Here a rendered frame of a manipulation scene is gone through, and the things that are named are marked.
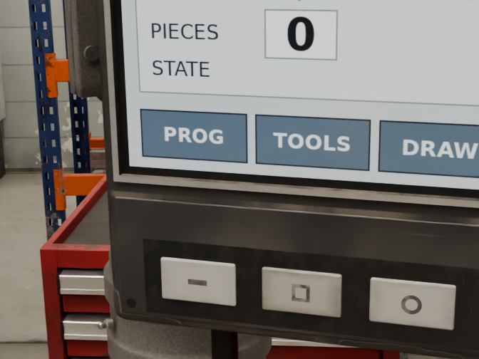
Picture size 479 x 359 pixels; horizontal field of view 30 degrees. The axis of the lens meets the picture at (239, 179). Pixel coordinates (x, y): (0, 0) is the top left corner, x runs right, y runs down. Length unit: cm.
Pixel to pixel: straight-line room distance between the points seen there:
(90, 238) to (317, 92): 99
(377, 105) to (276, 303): 10
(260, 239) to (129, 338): 21
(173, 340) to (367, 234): 22
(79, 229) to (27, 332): 203
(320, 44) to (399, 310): 12
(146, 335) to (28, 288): 320
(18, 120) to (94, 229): 407
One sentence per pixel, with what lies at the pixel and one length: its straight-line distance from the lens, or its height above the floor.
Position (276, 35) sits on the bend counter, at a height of 139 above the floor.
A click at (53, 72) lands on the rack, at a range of 269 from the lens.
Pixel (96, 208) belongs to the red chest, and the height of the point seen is 98.
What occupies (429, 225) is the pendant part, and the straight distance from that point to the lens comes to 39.
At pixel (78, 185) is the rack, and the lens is 276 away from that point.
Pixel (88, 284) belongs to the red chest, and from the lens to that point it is 126.
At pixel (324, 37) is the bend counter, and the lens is 38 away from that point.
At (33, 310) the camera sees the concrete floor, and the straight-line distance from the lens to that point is 358.
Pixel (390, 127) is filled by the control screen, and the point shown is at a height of 135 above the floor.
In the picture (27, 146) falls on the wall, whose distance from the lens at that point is 546.
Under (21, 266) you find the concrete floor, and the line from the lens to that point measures 403.
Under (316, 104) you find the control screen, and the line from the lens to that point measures 39.
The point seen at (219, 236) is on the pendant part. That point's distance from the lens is 42.
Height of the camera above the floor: 143
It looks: 16 degrees down
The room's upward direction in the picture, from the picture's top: 1 degrees counter-clockwise
